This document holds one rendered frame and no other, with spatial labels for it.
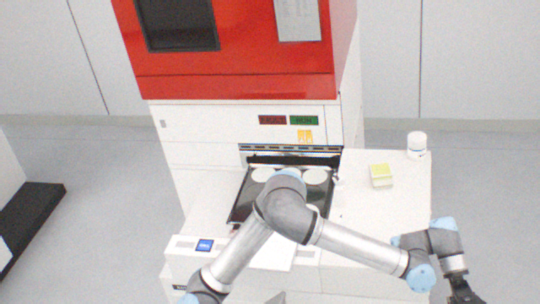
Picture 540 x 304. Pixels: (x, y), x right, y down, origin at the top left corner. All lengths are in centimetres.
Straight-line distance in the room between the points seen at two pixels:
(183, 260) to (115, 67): 258
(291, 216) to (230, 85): 88
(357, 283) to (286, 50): 85
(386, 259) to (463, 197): 207
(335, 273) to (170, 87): 98
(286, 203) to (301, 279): 54
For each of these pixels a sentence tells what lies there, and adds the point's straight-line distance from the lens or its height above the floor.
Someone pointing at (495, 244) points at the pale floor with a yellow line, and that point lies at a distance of 329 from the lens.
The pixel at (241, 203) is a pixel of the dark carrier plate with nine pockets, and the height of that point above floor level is 90.
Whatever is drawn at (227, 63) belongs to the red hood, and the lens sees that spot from 214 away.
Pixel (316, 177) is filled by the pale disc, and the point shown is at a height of 90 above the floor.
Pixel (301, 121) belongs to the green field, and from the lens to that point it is 226.
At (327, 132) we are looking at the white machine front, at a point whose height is 104.
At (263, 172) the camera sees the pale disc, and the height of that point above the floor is 90.
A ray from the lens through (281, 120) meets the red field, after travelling 228.
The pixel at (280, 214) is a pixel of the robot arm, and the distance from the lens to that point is 144.
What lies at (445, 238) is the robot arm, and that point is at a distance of 165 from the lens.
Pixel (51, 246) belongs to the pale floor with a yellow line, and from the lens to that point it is 381.
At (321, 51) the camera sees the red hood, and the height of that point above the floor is 143.
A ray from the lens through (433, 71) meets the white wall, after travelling 381.
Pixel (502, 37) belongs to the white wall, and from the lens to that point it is 373.
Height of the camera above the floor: 236
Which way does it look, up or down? 37 degrees down
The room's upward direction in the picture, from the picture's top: 10 degrees counter-clockwise
